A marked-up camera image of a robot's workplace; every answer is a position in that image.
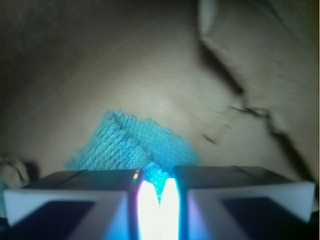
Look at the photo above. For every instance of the light blue knitted cloth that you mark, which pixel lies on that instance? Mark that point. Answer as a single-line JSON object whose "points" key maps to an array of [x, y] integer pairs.
{"points": [[124, 142]]}

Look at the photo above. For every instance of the brown paper bag tray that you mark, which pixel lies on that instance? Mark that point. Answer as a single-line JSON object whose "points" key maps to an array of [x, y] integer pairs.
{"points": [[238, 79]]}

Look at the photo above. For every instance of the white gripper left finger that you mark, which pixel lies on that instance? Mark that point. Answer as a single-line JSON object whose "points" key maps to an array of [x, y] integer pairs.
{"points": [[75, 205]]}

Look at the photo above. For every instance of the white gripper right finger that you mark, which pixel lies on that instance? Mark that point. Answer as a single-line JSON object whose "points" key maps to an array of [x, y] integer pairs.
{"points": [[236, 203]]}

